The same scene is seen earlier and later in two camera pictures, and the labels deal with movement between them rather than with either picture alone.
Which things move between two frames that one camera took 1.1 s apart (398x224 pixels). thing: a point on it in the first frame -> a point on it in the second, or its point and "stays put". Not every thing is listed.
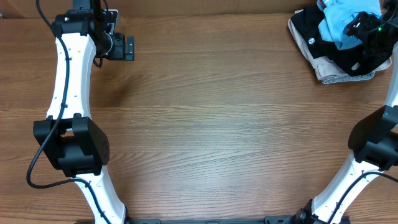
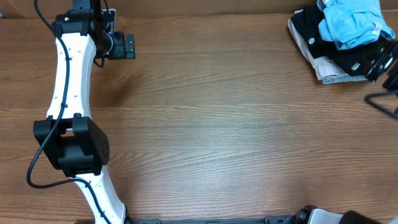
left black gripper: x=129 y=48 stays put
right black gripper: x=355 y=23 -> x=382 y=58
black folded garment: x=360 y=58 stays put
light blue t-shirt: x=335 y=15 stays put
